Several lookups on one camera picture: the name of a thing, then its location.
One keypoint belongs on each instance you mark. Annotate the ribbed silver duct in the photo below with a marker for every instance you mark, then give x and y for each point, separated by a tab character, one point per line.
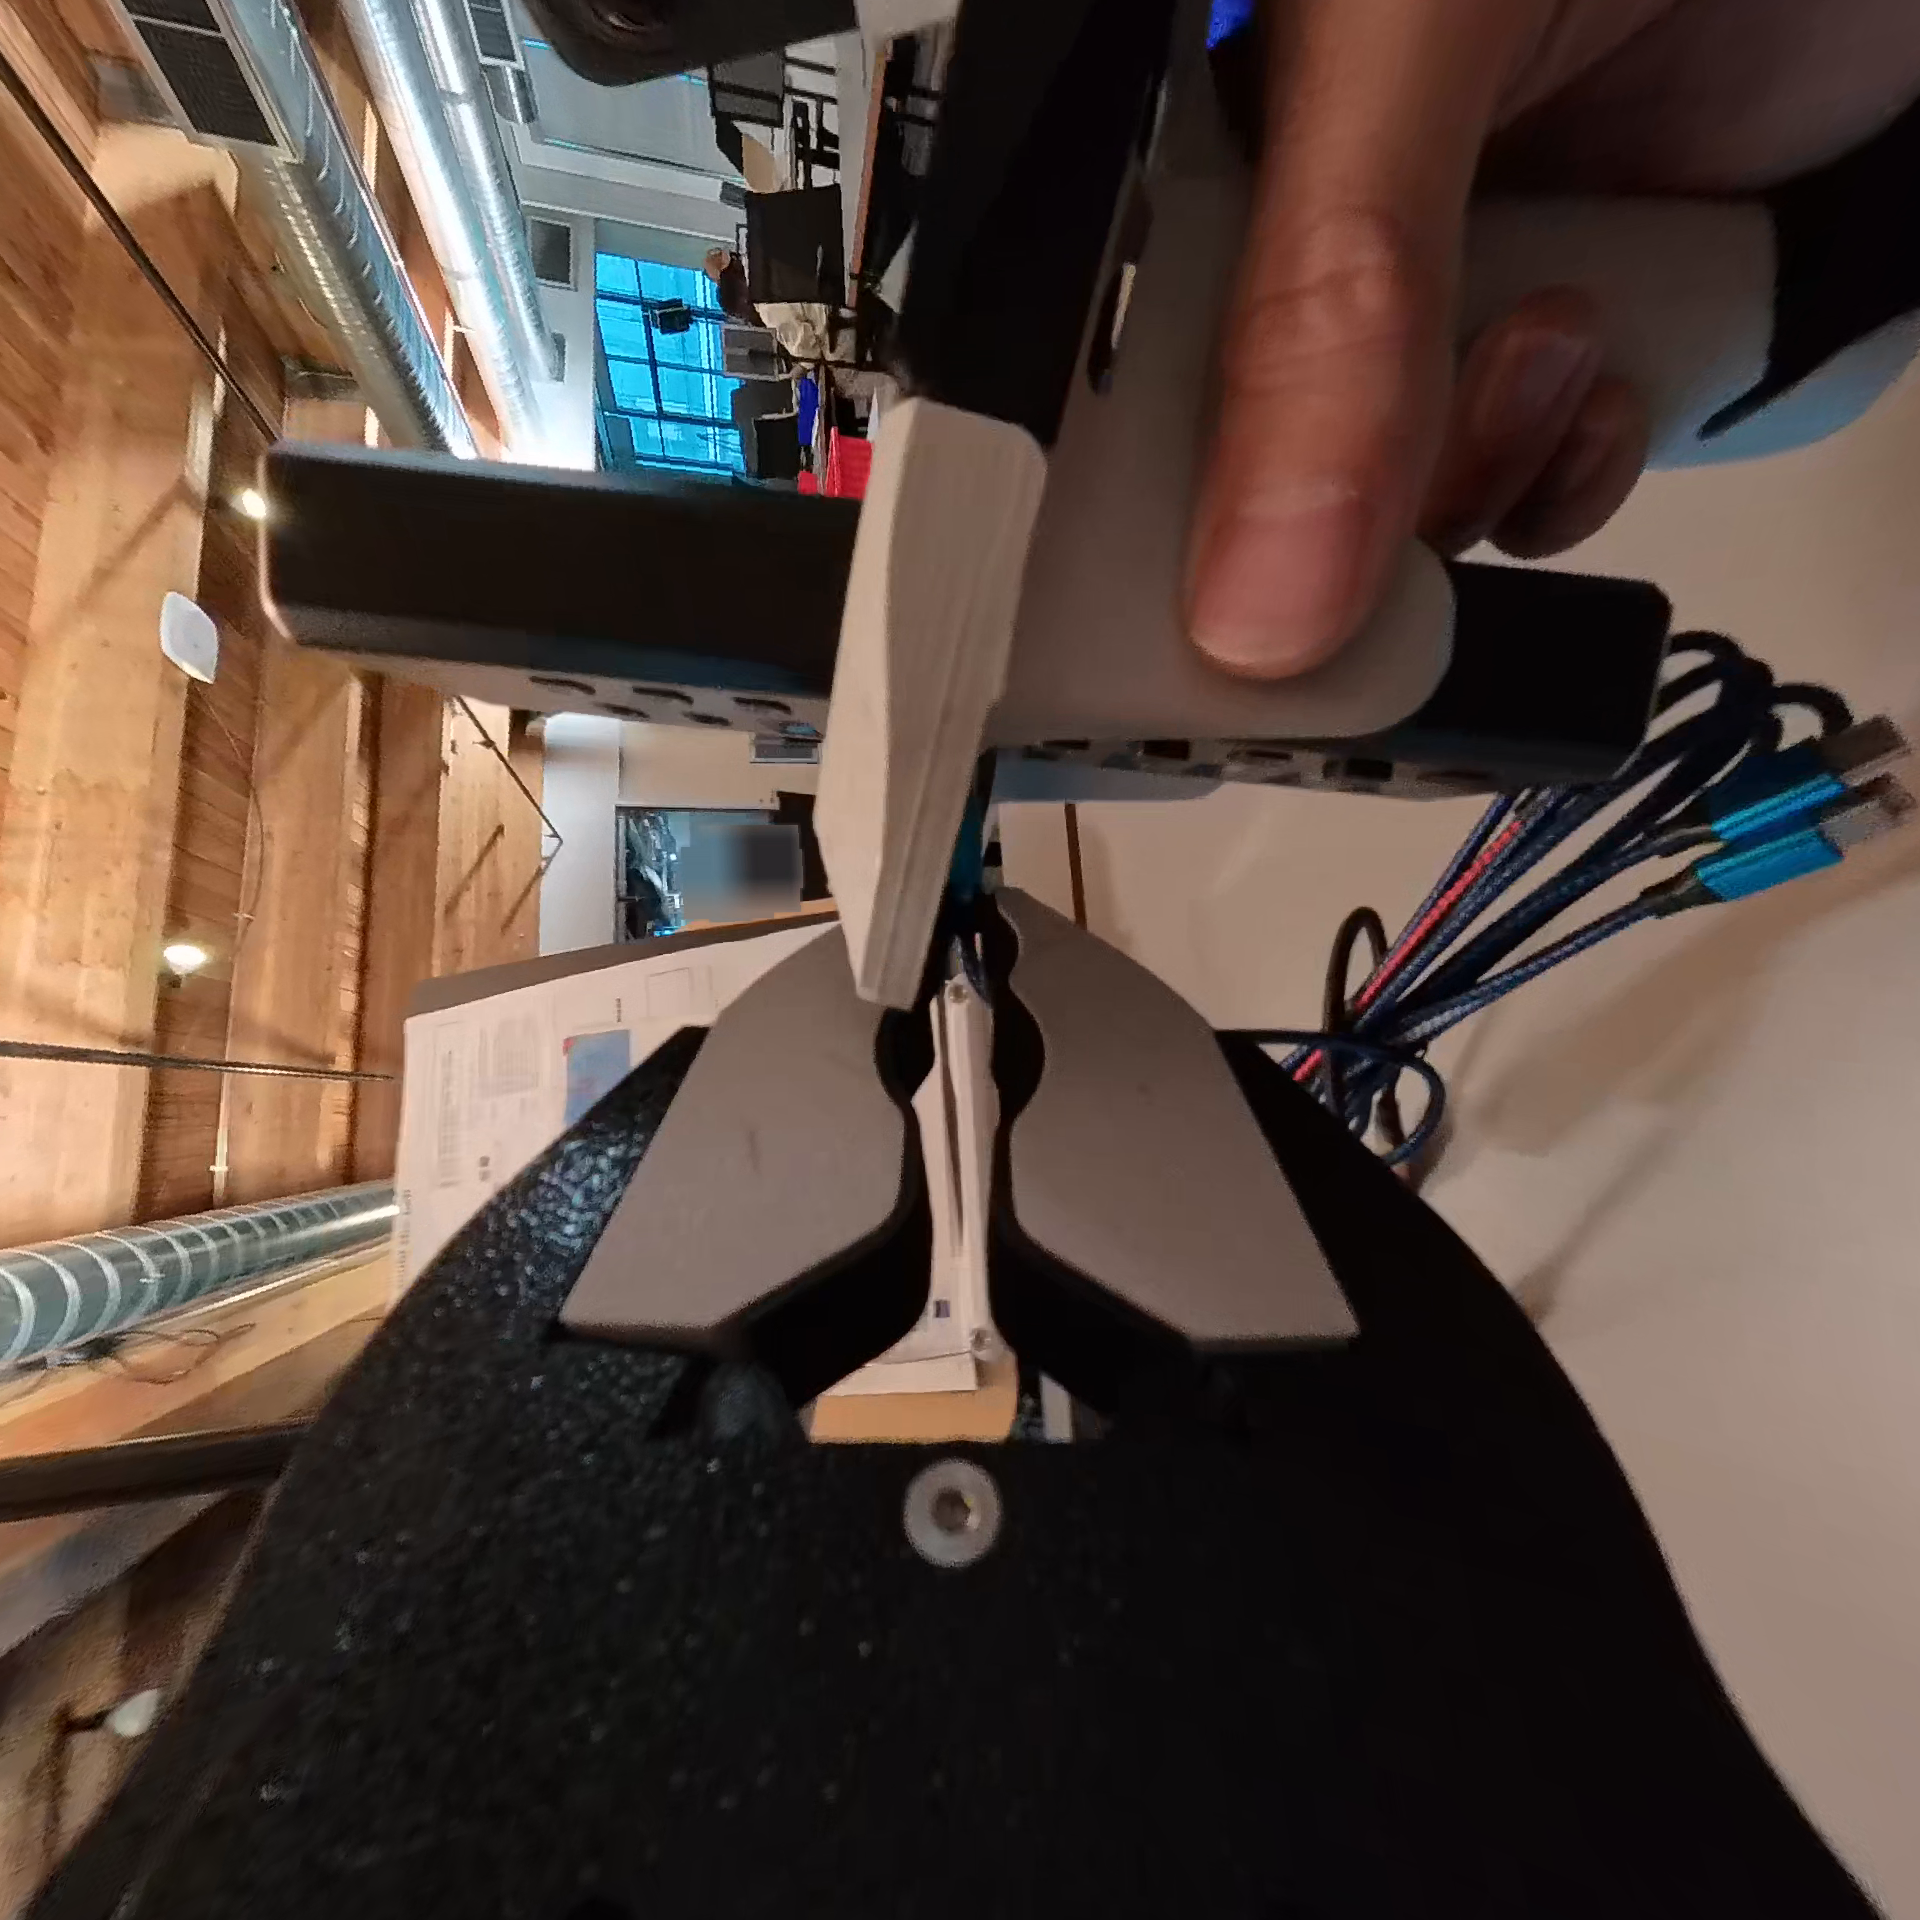
354	284

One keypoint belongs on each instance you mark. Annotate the large paned window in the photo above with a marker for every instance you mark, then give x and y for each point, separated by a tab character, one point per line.
652	362

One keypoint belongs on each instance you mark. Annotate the large silver ventilation duct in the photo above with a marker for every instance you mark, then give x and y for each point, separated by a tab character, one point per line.
449	181

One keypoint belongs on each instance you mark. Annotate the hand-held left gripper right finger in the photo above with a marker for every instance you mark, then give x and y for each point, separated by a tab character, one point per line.
1169	1173

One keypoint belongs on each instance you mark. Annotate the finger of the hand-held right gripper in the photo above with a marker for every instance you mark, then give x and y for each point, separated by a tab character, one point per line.
921	674

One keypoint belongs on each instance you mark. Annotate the person's right hand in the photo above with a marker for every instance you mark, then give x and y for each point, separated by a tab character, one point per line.
1303	390

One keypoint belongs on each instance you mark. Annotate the black usb hub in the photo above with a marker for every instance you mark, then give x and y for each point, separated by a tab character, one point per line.
568	554

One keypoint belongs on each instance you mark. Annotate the round wall lamp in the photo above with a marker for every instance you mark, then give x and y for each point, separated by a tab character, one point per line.
183	957
248	504

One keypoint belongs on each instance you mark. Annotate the air vent grille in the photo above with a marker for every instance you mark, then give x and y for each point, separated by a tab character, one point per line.
201	69

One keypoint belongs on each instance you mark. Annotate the silver insulated duct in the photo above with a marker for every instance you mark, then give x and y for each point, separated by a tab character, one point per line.
178	1261

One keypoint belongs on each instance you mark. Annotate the black metal rod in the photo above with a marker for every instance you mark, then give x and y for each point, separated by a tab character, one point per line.
178	1059

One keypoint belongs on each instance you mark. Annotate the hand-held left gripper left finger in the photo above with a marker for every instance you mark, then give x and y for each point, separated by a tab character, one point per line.
752	1173

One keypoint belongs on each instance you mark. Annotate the red storage boxes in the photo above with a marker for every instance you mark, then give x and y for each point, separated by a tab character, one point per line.
838	462

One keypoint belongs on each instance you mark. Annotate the printed paper sheet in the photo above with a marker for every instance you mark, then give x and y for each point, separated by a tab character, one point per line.
494	1084

